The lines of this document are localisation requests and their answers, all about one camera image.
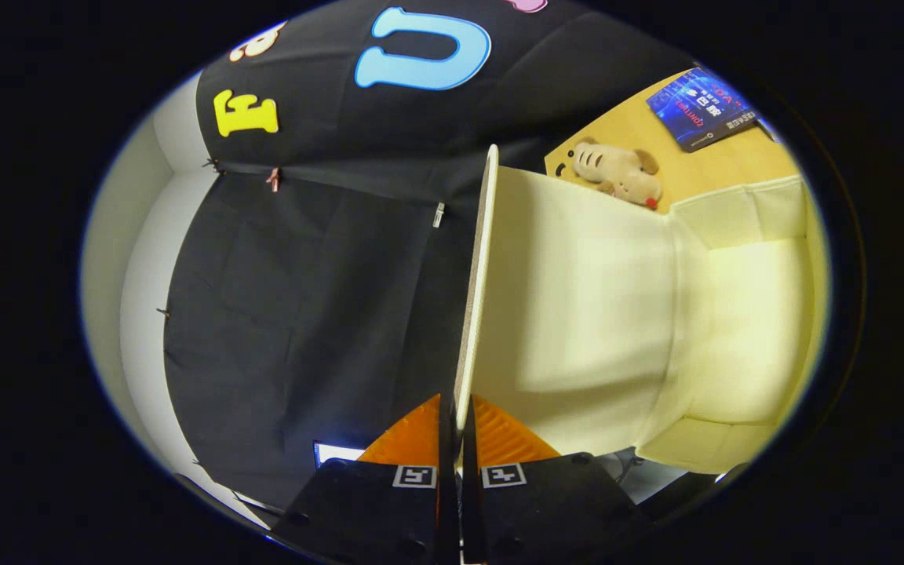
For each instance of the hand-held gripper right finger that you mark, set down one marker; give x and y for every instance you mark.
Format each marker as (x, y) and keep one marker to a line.
(546, 502)

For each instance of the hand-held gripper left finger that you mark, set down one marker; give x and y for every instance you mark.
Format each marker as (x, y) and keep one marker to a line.
(373, 510)

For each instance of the cream fabric storage box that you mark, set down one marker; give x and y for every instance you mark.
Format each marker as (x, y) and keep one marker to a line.
(577, 314)

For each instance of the lit screen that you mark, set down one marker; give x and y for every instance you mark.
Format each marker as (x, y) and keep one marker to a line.
(334, 453)

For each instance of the black backdrop cloth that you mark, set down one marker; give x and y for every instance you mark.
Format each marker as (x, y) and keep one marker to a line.
(303, 314)

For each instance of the silver cloth clip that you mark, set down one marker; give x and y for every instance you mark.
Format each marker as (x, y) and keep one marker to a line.
(438, 215)

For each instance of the brown plush toy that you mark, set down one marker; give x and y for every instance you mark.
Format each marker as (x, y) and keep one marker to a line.
(617, 173)

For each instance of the pink cloth clip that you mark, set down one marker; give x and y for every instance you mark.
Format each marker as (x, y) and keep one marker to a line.
(273, 180)

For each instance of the dark blue book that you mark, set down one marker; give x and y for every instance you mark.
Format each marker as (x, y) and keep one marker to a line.
(699, 110)

